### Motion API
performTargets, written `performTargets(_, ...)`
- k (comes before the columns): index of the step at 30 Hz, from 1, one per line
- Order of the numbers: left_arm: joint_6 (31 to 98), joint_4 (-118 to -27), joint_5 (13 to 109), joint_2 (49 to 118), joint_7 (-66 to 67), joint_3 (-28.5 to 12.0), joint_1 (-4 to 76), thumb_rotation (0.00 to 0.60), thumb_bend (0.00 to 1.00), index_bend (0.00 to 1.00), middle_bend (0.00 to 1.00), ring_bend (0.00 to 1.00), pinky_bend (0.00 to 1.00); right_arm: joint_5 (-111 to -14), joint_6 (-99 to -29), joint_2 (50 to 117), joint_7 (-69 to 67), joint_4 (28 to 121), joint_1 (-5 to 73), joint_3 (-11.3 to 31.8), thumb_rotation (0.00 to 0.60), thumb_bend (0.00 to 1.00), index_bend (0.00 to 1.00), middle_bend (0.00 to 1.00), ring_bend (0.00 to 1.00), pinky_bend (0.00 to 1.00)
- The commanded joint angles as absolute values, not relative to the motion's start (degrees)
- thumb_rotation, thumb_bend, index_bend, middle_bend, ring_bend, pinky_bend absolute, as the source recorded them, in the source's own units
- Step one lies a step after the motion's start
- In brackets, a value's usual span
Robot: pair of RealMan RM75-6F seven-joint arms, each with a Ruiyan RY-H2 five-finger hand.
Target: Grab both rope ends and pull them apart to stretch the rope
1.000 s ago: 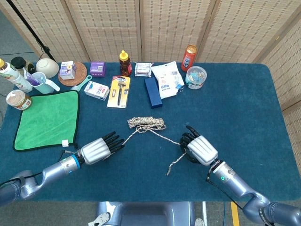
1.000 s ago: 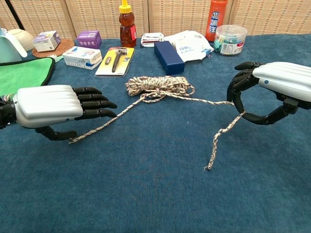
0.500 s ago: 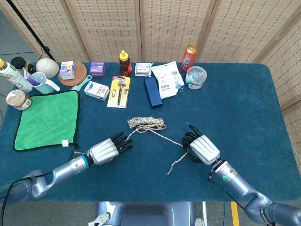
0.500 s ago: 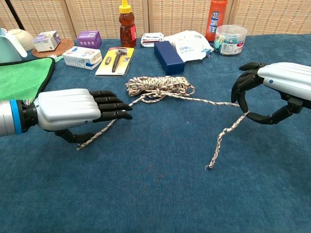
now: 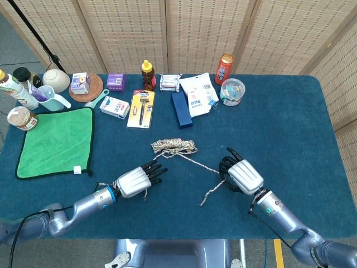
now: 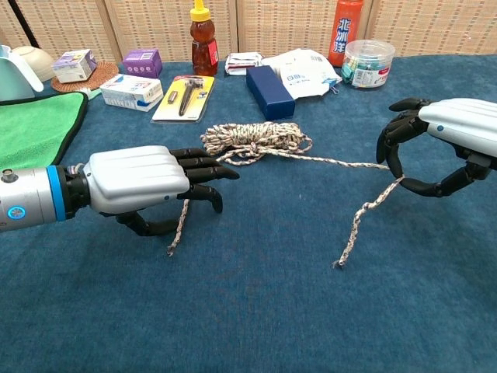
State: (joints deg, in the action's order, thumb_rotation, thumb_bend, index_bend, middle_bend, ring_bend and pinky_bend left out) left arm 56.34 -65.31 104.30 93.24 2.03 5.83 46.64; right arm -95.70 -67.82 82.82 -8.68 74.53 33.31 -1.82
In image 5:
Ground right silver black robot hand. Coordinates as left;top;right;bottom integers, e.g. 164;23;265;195
219;147;264;195

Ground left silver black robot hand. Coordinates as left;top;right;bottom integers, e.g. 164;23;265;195
115;160;168;199

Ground beige braided rope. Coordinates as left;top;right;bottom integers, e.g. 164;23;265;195
142;138;227;207

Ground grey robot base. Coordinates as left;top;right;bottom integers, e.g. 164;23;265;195
104;238;243;268

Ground blue table cover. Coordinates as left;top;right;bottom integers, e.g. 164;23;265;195
0;73;351;241

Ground razor in yellow pack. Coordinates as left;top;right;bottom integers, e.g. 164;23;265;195
127;89;156;130

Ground white table leg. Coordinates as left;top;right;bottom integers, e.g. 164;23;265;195
239;239;248;268

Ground white blue red box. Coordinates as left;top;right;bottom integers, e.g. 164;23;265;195
99;95;131;120

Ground clear tub of clips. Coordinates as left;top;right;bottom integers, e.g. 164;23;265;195
219;78;246;107

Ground navy blue box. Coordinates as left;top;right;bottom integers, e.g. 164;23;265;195
171;92;194;130

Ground green microfibre cloth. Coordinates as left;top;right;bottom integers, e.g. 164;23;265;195
15;107;95;180

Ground pale teal brush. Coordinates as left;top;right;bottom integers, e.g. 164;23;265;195
84;89;110;109

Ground white printed plastic bag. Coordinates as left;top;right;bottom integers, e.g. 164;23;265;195
178;72;219;118

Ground purple box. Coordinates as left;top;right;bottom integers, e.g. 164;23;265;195
106;73;126;92

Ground honey bear bottle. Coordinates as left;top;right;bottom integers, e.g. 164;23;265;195
141;59;157;91

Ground round woven coaster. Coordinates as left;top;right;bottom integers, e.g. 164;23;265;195
69;73;104;103

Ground red drink can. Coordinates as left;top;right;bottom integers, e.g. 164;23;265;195
214;52;235;85

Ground small white purple carton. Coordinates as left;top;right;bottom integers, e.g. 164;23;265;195
70;72;91;95

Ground pale teal measuring cup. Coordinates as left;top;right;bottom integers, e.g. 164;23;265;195
33;85;72;112

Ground purple tool in cup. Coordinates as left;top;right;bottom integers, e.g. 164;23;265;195
29;80;50;102

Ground beige bowl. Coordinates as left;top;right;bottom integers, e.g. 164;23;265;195
41;69;71;93

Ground peanut butter jar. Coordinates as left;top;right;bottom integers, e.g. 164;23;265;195
7;106;39;132

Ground small dark round jar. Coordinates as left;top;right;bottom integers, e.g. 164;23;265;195
30;73;43;89

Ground black tripod stand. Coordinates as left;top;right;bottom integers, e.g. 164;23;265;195
7;0;67;74

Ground bamboo folding screen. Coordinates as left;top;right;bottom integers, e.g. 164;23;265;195
0;0;357;218

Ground white bottle with yellow cap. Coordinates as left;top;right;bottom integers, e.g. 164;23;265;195
0;69;40;111

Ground jar with black lid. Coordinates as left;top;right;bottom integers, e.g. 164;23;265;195
12;66;33;84

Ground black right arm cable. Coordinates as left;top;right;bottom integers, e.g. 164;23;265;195
249;206;293;249

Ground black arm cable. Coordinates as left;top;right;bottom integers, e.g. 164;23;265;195
249;206;293;249
8;205;74;268

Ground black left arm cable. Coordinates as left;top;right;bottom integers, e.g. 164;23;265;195
8;205;74;268

